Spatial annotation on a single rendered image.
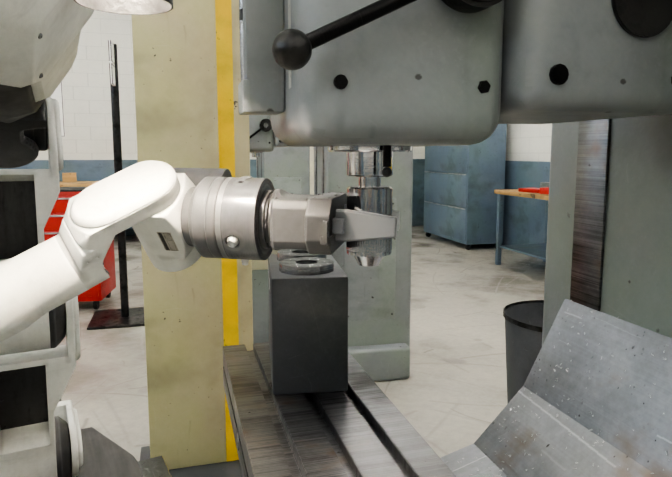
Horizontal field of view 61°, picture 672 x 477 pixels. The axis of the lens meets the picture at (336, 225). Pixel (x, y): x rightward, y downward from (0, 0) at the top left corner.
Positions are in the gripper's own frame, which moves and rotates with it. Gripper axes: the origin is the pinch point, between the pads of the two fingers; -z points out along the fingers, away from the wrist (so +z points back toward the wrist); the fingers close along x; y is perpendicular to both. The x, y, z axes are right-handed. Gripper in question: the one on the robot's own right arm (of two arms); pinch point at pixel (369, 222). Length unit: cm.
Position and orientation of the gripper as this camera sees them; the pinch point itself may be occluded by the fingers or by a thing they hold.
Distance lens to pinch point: 59.5
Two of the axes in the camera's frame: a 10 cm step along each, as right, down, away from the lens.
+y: -0.2, 9.9, 1.3
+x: 1.7, -1.2, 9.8
